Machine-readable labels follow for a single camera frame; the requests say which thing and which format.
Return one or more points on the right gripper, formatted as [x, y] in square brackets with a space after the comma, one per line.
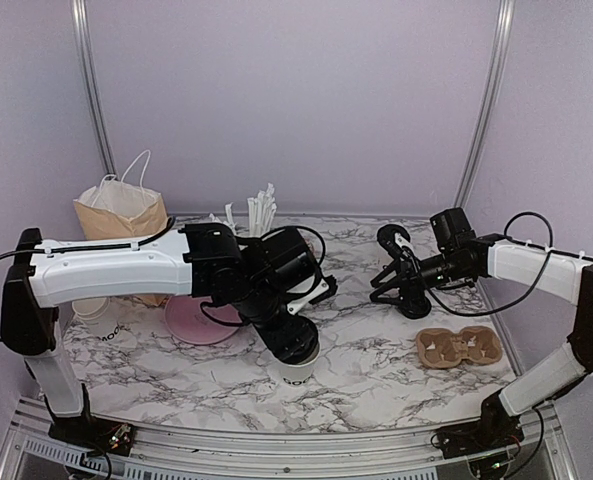
[408, 282]

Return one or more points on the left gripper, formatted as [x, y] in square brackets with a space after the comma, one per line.
[286, 341]

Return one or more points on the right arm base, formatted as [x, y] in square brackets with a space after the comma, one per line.
[476, 440]

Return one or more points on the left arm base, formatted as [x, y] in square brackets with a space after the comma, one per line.
[86, 430]

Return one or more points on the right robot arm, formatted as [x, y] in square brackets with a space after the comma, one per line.
[464, 257]

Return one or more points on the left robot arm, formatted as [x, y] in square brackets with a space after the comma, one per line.
[266, 279]

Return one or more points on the cardboard cup carrier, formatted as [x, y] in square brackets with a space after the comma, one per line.
[440, 348]

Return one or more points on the pink plate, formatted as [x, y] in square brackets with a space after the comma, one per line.
[187, 323]

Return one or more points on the stack of white paper cups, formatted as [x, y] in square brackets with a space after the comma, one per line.
[99, 316]

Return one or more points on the brown paper bag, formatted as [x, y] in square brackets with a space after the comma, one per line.
[120, 206]

